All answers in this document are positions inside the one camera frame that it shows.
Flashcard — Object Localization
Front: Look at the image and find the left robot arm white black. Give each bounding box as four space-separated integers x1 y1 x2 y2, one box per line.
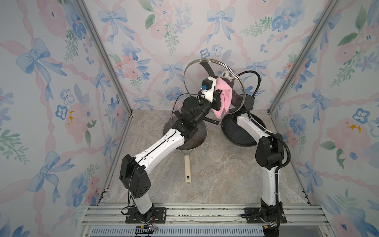
119 89 222 224

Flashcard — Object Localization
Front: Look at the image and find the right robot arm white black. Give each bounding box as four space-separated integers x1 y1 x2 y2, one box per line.
222 91 291 228

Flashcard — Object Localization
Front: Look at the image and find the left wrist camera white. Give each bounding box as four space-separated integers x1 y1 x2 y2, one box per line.
199 77 217 103

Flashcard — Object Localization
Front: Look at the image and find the frying pan beige handle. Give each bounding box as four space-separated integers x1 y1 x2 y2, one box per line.
162 117 208 185

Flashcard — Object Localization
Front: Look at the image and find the right corner aluminium post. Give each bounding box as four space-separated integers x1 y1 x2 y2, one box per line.
267 0 340 115

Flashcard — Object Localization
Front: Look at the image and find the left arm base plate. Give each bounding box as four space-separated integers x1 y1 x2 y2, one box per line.
125 207 167 224

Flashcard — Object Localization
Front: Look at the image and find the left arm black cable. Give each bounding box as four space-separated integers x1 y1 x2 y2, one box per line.
171 93 202 119

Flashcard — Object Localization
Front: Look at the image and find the pink cloth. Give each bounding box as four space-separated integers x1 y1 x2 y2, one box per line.
213 78 233 119

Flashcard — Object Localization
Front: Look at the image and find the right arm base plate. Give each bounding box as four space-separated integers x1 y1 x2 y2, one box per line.
240 207 277 225

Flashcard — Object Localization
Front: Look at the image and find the aluminium mounting rail frame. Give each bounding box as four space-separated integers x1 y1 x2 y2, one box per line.
77 203 336 237

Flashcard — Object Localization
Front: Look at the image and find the corner aluminium post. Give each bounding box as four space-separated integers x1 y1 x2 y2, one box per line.
73 0 132 115
267 0 340 115

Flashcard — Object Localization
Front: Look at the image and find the left corner aluminium post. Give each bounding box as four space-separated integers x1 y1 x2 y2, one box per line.
73 0 132 115

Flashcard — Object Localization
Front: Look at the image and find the dark pot black handle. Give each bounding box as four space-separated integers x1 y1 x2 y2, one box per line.
204 115 258 147

